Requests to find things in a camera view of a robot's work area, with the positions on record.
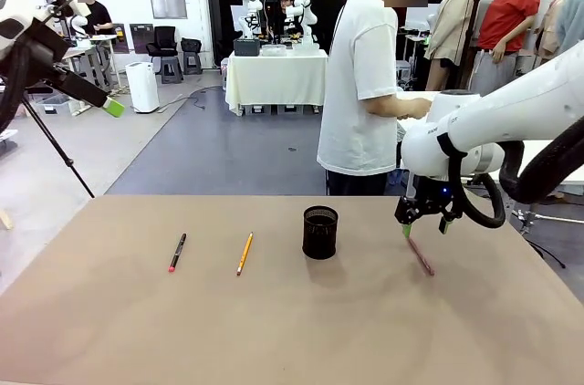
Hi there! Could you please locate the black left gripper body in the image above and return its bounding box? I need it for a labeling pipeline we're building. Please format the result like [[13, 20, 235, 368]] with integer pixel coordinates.
[[20, 19, 89, 98]]

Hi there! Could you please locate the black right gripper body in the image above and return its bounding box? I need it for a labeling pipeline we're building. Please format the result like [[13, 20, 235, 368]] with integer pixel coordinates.
[[394, 174, 460, 224]]

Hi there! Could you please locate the maroon pen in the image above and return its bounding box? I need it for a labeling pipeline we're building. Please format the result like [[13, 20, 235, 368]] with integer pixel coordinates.
[[405, 236, 435, 276]]

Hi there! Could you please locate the black pen pink end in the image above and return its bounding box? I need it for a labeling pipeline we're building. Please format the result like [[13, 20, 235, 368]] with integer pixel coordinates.
[[167, 233, 187, 274]]

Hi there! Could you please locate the yellow pencil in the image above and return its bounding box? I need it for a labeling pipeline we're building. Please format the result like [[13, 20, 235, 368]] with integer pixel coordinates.
[[235, 232, 255, 276]]

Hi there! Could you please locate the person's right forearm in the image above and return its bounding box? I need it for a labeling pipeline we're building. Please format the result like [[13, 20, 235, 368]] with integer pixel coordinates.
[[364, 95, 414, 120]]

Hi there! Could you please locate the black mesh pen holder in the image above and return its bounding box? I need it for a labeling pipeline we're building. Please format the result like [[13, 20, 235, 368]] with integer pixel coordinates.
[[302, 205, 339, 261]]

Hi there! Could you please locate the person's right hand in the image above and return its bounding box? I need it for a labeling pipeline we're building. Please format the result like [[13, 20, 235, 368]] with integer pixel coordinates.
[[407, 98, 433, 120]]

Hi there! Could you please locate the white air purifier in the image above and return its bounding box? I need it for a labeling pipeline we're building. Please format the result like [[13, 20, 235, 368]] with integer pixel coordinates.
[[125, 61, 161, 115]]

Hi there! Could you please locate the white desk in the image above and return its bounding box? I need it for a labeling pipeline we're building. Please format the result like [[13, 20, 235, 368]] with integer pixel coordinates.
[[58, 33, 122, 89]]

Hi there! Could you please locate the purple poster board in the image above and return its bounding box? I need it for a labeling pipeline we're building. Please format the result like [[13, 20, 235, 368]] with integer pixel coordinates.
[[111, 23, 127, 54], [130, 23, 154, 54]]

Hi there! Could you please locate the person in black T-shirt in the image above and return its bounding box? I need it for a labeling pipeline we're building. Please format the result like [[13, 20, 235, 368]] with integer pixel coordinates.
[[75, 0, 115, 37]]

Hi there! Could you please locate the black tripod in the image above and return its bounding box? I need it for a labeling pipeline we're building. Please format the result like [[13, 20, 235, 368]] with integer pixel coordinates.
[[20, 97, 97, 199]]

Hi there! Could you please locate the grey stool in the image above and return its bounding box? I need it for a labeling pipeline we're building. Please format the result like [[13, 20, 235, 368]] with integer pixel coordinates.
[[160, 59, 184, 85]]

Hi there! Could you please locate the black office chair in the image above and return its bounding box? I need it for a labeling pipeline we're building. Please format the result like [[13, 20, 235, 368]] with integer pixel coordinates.
[[145, 26, 179, 71]]

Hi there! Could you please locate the metal light stand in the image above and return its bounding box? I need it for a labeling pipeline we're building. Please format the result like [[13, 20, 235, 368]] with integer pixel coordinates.
[[510, 206, 584, 270]]

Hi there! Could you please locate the black stool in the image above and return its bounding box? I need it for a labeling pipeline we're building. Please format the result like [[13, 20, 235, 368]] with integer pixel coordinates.
[[181, 37, 203, 76]]

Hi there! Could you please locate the person in white T-shirt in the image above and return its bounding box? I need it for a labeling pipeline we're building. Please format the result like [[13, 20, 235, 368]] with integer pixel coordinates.
[[317, 0, 433, 197]]

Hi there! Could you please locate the black equipment box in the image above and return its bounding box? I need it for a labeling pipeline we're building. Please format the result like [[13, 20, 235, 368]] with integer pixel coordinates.
[[233, 36, 262, 57]]

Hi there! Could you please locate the table with white cloth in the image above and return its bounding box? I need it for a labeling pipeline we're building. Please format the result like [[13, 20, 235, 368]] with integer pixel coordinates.
[[225, 49, 329, 117]]

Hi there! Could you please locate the mannequin with beige coat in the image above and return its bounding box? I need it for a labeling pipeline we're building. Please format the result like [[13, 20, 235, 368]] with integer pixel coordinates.
[[423, 0, 480, 92]]

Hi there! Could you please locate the figure in red shirt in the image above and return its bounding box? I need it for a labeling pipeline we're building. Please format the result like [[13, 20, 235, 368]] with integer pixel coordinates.
[[469, 0, 544, 97]]

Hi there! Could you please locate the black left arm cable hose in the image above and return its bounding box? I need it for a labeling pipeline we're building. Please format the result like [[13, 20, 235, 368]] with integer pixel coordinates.
[[0, 45, 31, 133]]

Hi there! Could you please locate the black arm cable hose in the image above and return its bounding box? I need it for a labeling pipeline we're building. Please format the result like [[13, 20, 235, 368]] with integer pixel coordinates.
[[0, 45, 31, 133], [436, 115, 584, 229]]

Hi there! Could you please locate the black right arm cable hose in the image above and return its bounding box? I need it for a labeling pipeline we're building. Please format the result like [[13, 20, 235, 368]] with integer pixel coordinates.
[[436, 115, 584, 229]]

